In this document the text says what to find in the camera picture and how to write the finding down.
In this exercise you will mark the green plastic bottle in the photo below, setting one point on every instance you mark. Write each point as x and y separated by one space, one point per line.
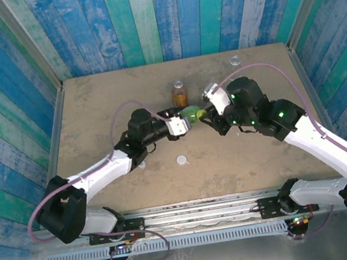
191 114

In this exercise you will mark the plain white bottle cap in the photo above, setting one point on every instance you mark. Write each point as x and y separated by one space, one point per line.
181 159

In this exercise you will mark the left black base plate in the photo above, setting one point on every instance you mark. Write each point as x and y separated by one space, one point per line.
135 224

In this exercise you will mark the white bottle cap blue print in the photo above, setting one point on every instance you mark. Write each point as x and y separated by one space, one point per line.
142 165

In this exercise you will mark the orange tea bottle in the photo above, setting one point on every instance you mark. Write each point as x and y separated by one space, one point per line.
180 97

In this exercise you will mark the left aluminium corner post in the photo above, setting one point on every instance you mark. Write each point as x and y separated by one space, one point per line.
29 44

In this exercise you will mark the yellow-green bottle cap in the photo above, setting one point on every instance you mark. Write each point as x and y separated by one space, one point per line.
201 112

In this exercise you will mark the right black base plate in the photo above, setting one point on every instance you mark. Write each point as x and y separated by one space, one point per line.
266 207

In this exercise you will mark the aluminium mounting rail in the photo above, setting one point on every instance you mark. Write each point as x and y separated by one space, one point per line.
200 213

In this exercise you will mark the aluminium table edge rail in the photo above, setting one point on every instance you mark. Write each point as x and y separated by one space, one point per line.
53 155
315 97

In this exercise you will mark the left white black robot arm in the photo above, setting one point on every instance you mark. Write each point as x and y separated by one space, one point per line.
101 172

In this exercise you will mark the clear bottle with green label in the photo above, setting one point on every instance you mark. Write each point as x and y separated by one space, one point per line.
235 60

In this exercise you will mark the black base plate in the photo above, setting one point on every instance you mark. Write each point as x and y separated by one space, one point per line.
266 207
135 224

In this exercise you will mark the left aluminium table edge rail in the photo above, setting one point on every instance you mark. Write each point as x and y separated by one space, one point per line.
53 155

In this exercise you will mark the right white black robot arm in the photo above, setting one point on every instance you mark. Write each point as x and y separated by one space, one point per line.
329 151

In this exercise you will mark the right aluminium table edge rail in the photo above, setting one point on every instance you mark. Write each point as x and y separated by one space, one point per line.
315 97

